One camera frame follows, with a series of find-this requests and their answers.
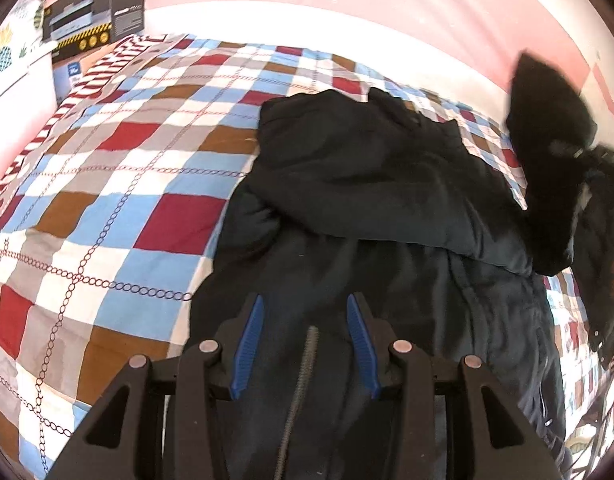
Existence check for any checkered patchwork blanket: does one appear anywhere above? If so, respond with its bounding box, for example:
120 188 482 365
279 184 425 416
0 34 613 480

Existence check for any black jacket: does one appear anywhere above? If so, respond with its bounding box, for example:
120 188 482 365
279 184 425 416
162 50 598 480

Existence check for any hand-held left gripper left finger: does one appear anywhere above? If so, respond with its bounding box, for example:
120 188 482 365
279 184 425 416
46 294 266 480

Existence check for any black printed cardboard box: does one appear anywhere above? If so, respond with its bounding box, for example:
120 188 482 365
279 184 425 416
41 0 148 61

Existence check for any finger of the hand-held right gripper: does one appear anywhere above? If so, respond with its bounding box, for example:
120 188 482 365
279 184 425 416
550 140 595 162

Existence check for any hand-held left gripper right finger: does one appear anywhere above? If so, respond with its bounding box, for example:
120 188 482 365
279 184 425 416
346 292 563 480

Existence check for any pink plastic storage bin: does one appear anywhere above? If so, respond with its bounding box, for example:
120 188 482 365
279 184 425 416
0 55 60 201

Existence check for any pineapple print cloth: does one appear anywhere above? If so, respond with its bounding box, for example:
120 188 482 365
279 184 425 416
0 0 55 78

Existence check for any blue cardboard box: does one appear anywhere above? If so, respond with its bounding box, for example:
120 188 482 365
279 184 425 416
52 42 120 106

